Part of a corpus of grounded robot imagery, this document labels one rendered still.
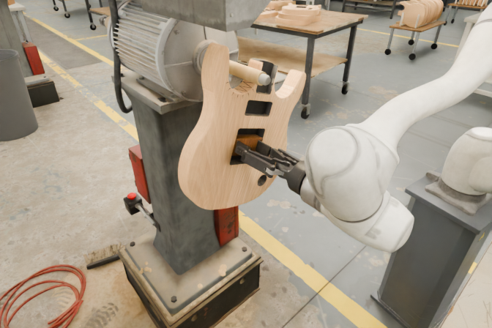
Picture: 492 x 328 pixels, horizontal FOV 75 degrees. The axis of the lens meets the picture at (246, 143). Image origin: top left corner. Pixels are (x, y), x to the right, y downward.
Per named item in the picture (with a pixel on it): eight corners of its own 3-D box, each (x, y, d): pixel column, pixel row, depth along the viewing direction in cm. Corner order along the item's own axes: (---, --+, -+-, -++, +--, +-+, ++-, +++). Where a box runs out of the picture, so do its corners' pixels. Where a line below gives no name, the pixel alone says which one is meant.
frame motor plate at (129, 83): (112, 83, 116) (110, 72, 115) (170, 68, 130) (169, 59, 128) (161, 115, 94) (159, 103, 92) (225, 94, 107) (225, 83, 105)
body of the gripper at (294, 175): (294, 200, 68) (263, 180, 74) (316, 194, 74) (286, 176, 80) (304, 168, 66) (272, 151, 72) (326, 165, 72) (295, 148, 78)
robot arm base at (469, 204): (438, 169, 137) (442, 158, 134) (496, 198, 121) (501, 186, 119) (413, 184, 128) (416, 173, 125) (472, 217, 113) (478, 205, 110)
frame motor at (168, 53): (113, 78, 112) (94, -3, 99) (179, 62, 127) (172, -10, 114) (173, 117, 86) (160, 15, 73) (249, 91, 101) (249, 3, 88)
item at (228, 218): (190, 220, 166) (184, 160, 147) (210, 209, 173) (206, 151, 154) (220, 248, 150) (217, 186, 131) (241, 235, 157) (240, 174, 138)
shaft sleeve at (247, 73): (209, 66, 85) (210, 54, 83) (218, 67, 87) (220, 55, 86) (255, 86, 73) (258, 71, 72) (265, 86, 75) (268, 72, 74)
